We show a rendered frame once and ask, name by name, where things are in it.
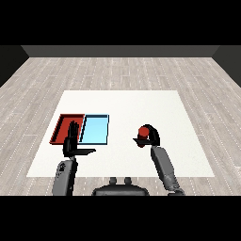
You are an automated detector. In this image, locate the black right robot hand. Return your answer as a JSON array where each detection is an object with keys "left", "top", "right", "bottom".
[{"left": 132, "top": 123, "right": 161, "bottom": 148}]

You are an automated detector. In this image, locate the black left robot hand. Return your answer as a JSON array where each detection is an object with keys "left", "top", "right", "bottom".
[{"left": 62, "top": 120, "right": 97, "bottom": 158}]

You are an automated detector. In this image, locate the small red can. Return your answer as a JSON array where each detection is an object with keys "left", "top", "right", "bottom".
[{"left": 137, "top": 125, "right": 151, "bottom": 149}]

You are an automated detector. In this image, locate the shallow red open box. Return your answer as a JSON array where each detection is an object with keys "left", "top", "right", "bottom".
[{"left": 49, "top": 113, "right": 86, "bottom": 145}]

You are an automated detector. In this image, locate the shallow light blue open box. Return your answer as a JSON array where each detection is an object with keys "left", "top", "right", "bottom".
[{"left": 77, "top": 114, "right": 110, "bottom": 146}]

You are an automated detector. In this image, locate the dark grey robot body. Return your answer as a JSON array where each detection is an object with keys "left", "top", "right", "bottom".
[{"left": 91, "top": 177, "right": 151, "bottom": 197}]

